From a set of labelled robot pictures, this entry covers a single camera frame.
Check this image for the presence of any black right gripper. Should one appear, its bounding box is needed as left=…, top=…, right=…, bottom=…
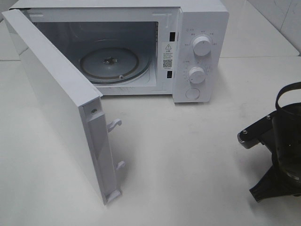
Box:
left=248, top=141, right=301, bottom=202

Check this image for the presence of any round white door button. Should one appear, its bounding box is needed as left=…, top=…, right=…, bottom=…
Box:
left=186, top=88, right=200, bottom=100

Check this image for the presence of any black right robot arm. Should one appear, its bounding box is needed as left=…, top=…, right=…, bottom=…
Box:
left=246, top=103, right=301, bottom=202

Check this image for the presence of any glass microwave turntable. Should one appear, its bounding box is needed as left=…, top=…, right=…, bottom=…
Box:
left=79, top=48, right=151, bottom=84

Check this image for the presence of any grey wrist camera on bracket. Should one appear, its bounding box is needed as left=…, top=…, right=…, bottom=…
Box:
left=237, top=111, right=277, bottom=152

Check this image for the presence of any white microwave door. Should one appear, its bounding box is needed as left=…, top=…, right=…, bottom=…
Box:
left=3, top=9, right=122, bottom=204

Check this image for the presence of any white microwave oven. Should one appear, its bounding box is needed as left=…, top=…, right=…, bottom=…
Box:
left=8, top=0, right=229, bottom=103

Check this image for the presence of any white dial knob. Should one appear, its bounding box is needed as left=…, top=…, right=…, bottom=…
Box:
left=188, top=67, right=206, bottom=84
left=192, top=34, right=212, bottom=57

